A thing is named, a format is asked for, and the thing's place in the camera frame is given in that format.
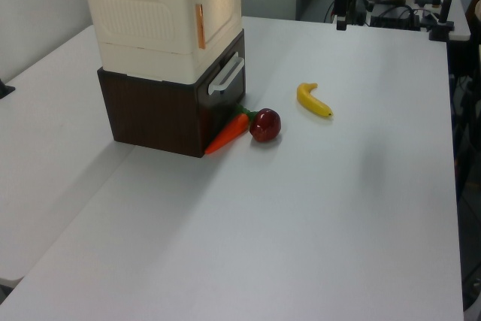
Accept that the black electronics box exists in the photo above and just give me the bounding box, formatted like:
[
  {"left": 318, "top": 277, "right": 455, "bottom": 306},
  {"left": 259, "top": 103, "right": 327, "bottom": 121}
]
[{"left": 370, "top": 4, "right": 421, "bottom": 32}]

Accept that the red toy apple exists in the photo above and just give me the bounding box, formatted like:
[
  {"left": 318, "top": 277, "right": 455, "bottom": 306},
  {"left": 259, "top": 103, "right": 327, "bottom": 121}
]
[{"left": 249, "top": 108, "right": 282, "bottom": 144}]

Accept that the cream plastic tray with handles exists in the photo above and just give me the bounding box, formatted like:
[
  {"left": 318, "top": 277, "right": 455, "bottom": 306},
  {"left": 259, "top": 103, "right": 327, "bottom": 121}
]
[{"left": 80, "top": 0, "right": 244, "bottom": 85}]

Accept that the dark brown drawer unit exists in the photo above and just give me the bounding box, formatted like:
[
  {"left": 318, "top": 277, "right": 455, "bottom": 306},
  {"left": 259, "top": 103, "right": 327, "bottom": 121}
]
[{"left": 96, "top": 29, "right": 247, "bottom": 159}]

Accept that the cream cabinet door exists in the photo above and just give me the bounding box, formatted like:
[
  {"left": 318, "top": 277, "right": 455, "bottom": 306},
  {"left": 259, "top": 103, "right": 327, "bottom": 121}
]
[{"left": 193, "top": 0, "right": 244, "bottom": 55}]

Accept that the yellow toy banana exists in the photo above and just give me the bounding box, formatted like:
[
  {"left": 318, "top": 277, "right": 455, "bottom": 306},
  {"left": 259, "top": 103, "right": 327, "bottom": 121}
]
[{"left": 296, "top": 82, "right": 334, "bottom": 119}]

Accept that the orange toy carrot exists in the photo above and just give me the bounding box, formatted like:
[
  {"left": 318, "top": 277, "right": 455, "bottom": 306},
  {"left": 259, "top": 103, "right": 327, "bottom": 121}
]
[{"left": 204, "top": 104, "right": 260, "bottom": 156}]

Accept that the white drawer handle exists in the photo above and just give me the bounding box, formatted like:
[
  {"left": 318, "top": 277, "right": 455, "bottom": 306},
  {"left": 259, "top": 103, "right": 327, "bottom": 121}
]
[{"left": 207, "top": 51, "right": 245, "bottom": 96}]

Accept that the black robot mount frame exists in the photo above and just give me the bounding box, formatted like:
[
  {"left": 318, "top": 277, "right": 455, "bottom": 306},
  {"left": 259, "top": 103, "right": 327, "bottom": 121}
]
[{"left": 347, "top": 0, "right": 368, "bottom": 27}]

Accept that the copper door handle strip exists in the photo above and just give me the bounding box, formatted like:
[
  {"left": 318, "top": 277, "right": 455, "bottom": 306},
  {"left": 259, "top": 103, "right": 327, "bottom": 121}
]
[{"left": 195, "top": 3, "right": 207, "bottom": 50}]

